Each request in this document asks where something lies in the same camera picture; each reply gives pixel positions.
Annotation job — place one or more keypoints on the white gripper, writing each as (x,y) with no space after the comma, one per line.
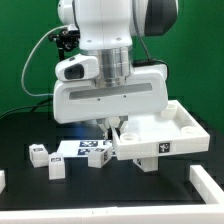
(143,92)

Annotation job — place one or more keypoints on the white square tabletop part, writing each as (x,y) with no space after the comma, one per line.
(172,131)

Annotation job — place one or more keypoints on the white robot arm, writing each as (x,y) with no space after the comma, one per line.
(102,82)

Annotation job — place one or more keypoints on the white marker sheet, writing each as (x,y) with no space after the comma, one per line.
(81,148)

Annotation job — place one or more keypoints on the white workspace fence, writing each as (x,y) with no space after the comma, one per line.
(211,212)

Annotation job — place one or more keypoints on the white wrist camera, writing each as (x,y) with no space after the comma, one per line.
(78,67)

